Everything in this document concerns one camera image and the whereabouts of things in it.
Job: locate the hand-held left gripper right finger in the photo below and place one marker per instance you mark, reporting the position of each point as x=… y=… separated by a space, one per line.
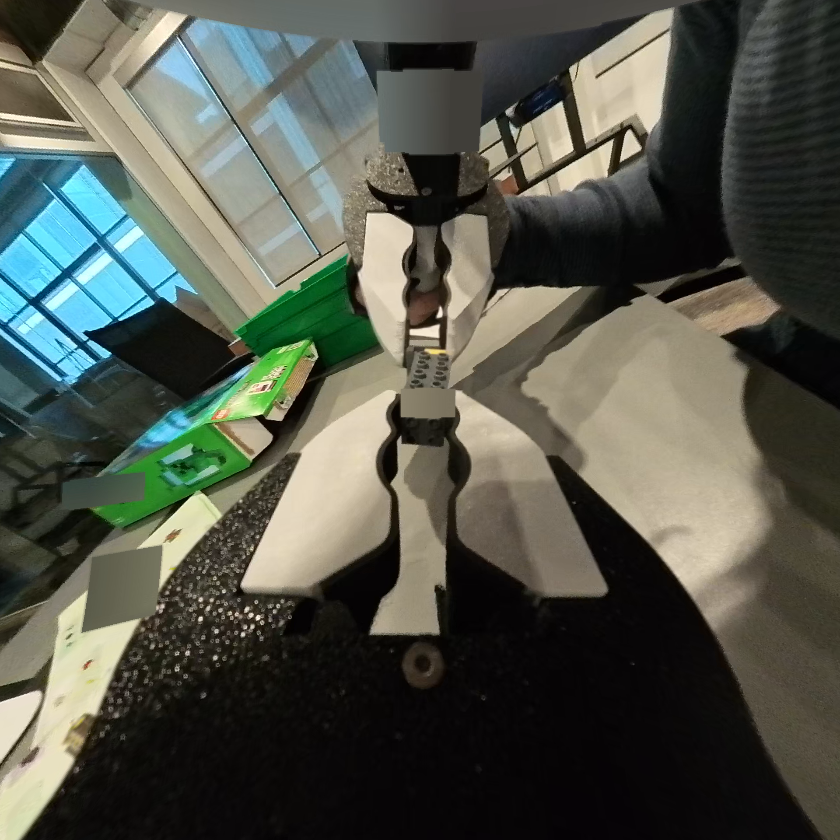
x=525 y=525

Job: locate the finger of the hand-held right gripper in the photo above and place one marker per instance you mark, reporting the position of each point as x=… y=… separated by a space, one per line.
x=472 y=275
x=384 y=289

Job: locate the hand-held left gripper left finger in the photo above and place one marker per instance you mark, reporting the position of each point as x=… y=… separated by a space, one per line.
x=328 y=512

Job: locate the dark grey toy brick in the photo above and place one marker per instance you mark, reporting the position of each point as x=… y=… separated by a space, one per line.
x=426 y=367

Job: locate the person's right forearm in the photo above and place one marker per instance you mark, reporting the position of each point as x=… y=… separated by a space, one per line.
x=623 y=229

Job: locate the person's right hand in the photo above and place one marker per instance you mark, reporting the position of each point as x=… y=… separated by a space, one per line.
x=424 y=306

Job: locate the stack of green crates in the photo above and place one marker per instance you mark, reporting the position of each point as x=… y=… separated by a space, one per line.
x=308 y=315

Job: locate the green toy set box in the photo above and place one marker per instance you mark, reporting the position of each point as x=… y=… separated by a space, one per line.
x=197 y=453

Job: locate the black metal rack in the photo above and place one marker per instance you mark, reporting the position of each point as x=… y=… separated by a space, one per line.
x=571 y=131

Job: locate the large glass window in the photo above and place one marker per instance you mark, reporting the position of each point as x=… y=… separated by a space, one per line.
x=262 y=144

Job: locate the black office chair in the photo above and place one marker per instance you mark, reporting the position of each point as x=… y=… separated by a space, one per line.
x=164 y=354

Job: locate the toy brick instruction booklet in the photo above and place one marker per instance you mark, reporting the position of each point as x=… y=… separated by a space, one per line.
x=72 y=669

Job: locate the gridded glass window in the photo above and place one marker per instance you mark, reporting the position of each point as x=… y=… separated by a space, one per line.
x=72 y=249

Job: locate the person's torso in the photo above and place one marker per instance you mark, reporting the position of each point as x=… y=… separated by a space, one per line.
x=787 y=164

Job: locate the white paper piece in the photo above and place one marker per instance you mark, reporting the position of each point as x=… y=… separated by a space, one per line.
x=16 y=718

